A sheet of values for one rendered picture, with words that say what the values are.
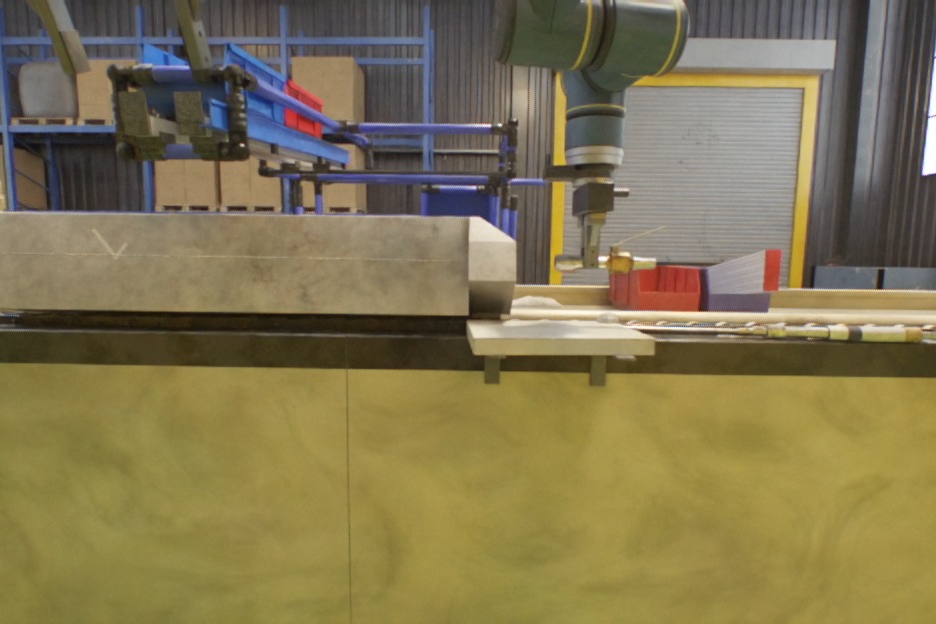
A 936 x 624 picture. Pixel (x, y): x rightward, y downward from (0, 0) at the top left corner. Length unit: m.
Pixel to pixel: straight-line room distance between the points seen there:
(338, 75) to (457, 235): 9.80
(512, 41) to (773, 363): 0.78
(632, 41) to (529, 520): 0.88
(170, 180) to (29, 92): 3.12
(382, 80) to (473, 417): 11.30
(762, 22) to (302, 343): 13.18
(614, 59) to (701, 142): 11.67
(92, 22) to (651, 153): 12.33
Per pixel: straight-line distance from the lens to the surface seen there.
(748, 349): 1.14
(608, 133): 0.97
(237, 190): 10.98
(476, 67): 12.03
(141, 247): 1.21
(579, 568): 1.21
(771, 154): 13.12
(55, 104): 13.07
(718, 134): 12.68
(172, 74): 1.12
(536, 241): 11.46
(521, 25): 0.80
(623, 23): 0.84
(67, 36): 0.72
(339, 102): 10.61
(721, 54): 12.60
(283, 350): 1.08
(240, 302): 1.10
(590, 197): 0.93
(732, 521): 1.25
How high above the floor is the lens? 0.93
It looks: 7 degrees down
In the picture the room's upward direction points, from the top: 1 degrees clockwise
